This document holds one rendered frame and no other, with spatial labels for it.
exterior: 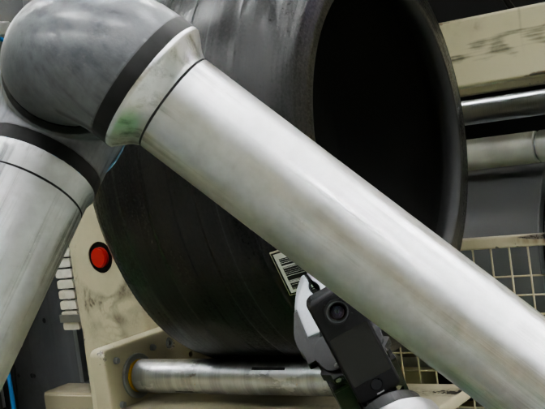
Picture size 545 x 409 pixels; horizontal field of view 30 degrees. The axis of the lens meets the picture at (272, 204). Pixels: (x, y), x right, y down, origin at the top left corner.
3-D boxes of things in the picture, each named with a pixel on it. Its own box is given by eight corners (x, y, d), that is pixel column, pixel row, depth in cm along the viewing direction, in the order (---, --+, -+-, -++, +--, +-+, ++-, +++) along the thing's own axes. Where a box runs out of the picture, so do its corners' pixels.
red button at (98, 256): (92, 269, 149) (88, 248, 148) (100, 266, 150) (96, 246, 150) (106, 267, 147) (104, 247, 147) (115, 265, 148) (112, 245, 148)
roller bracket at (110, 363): (97, 422, 136) (87, 350, 136) (262, 351, 169) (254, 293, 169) (116, 423, 135) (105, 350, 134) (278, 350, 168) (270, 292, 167)
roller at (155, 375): (139, 398, 140) (119, 383, 137) (149, 368, 142) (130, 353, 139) (362, 403, 121) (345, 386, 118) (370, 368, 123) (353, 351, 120)
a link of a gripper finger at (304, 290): (293, 314, 114) (325, 372, 107) (276, 281, 110) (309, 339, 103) (318, 301, 114) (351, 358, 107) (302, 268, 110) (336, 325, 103)
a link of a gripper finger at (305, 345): (285, 326, 107) (318, 385, 101) (281, 317, 106) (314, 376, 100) (325, 305, 107) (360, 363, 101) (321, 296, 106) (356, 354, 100)
